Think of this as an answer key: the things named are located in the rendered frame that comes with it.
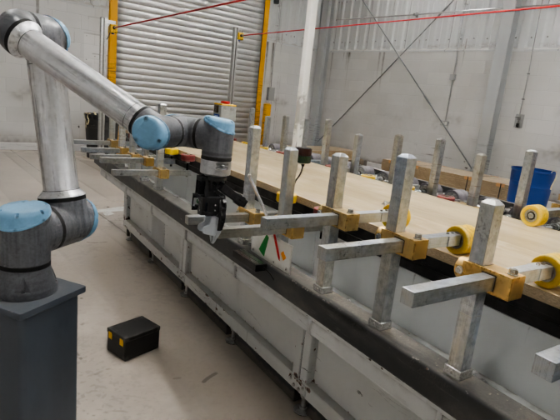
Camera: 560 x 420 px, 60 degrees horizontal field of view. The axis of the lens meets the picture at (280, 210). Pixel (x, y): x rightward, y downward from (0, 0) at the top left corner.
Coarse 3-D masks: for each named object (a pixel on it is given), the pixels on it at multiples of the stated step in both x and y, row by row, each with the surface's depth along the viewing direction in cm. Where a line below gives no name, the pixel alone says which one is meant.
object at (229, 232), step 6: (222, 228) 149; (228, 228) 150; (234, 228) 151; (240, 228) 152; (246, 228) 153; (252, 228) 154; (258, 228) 156; (306, 228) 166; (312, 228) 168; (318, 228) 169; (222, 234) 149; (228, 234) 150; (234, 234) 151; (240, 234) 152; (246, 234) 153; (252, 234) 155; (258, 234) 156; (264, 234) 157; (270, 234) 159
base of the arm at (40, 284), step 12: (48, 264) 151; (0, 276) 144; (12, 276) 144; (24, 276) 144; (36, 276) 146; (48, 276) 150; (0, 288) 144; (12, 288) 143; (24, 288) 145; (36, 288) 146; (48, 288) 149; (0, 300) 144; (12, 300) 143; (24, 300) 144
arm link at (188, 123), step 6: (168, 114) 144; (174, 114) 145; (180, 120) 138; (186, 120) 141; (192, 120) 141; (198, 120) 141; (186, 126) 139; (192, 126) 139; (186, 132) 138; (192, 132) 139; (186, 138) 139; (192, 138) 140; (180, 144) 139; (186, 144) 142; (192, 144) 141
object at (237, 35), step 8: (232, 32) 414; (240, 32) 412; (232, 40) 414; (240, 40) 418; (232, 48) 415; (232, 56) 415; (232, 64) 417; (232, 72) 419; (232, 80) 421; (232, 88) 423; (232, 96) 424; (232, 104) 426
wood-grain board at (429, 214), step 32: (320, 192) 203; (352, 192) 211; (384, 192) 219; (416, 192) 228; (416, 224) 164; (448, 224) 169; (512, 224) 181; (448, 256) 134; (512, 256) 138; (544, 288) 113
